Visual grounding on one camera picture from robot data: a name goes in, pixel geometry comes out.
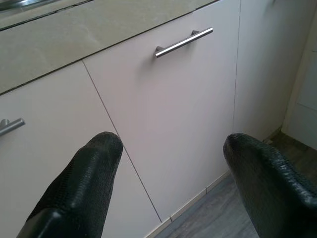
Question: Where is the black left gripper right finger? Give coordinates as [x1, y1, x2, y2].
[223, 132, 317, 238]

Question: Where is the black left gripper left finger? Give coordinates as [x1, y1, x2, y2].
[16, 131, 124, 238]

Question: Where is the white tile cabinet plinth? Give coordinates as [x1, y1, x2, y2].
[160, 171, 233, 224]

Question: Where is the white cabinet door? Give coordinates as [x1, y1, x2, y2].
[83, 0, 241, 223]
[0, 60, 163, 238]

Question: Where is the white cabinet filler panel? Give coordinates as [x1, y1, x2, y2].
[232, 0, 315, 143]

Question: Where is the silver bar cabinet handle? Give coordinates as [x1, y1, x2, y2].
[155, 26, 214, 59]
[0, 118, 26, 137]

